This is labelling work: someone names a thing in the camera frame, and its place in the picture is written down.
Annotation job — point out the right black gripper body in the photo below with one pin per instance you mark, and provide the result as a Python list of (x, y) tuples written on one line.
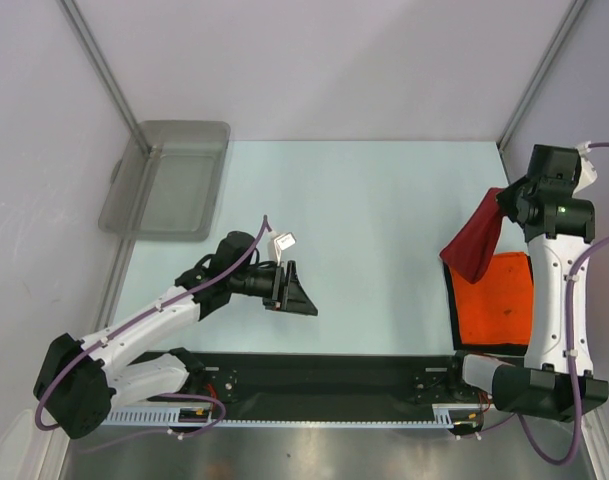
[(507, 201)]

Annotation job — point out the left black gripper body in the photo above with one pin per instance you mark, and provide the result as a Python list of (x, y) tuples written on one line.
[(266, 283)]

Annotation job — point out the red t shirt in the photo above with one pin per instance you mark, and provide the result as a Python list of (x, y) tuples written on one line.
[(470, 252)]

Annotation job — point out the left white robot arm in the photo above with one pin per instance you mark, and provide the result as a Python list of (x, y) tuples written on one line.
[(81, 381)]

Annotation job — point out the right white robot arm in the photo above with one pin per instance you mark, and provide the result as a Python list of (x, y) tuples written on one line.
[(555, 381)]

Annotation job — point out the orange folded t shirt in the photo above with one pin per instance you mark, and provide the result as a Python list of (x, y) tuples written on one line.
[(494, 300)]

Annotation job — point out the clear plastic bin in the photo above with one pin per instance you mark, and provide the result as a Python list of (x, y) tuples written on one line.
[(168, 193)]

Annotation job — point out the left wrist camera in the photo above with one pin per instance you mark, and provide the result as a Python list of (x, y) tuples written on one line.
[(278, 243)]

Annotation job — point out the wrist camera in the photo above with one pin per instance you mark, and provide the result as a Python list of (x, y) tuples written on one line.
[(562, 163), (278, 243)]

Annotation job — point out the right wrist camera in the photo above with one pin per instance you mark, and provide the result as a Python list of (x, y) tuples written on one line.
[(562, 163)]

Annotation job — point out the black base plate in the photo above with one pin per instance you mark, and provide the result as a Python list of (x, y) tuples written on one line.
[(331, 387)]

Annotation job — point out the white cable duct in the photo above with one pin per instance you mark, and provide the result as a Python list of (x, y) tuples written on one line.
[(194, 417)]

